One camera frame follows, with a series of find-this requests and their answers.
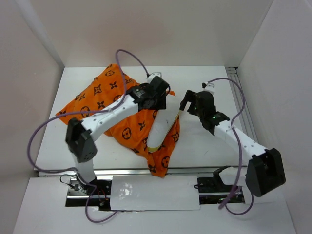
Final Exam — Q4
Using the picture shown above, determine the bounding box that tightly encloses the white pillow with yellow edge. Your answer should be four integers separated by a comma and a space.
147, 95, 180, 153

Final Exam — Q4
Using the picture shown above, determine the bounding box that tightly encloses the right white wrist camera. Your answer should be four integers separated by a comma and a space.
202, 82, 215, 95

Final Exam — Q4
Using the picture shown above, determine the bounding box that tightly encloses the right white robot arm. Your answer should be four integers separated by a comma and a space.
180, 90, 286, 197

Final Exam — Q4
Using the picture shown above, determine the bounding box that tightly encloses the white cover plate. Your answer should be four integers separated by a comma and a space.
110, 175, 200, 211

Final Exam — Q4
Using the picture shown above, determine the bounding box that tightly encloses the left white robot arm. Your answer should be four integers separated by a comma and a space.
65, 76, 170, 195

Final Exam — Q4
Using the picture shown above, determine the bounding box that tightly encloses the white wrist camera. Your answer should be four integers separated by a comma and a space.
202, 82, 215, 95
147, 72, 162, 83

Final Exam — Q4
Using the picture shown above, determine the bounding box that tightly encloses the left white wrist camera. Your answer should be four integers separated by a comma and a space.
147, 72, 162, 83

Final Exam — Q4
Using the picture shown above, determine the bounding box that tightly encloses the orange patterned pillowcase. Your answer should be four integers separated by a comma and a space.
56, 64, 180, 178

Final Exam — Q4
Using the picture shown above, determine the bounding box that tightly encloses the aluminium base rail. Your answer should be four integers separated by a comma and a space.
38, 165, 246, 208

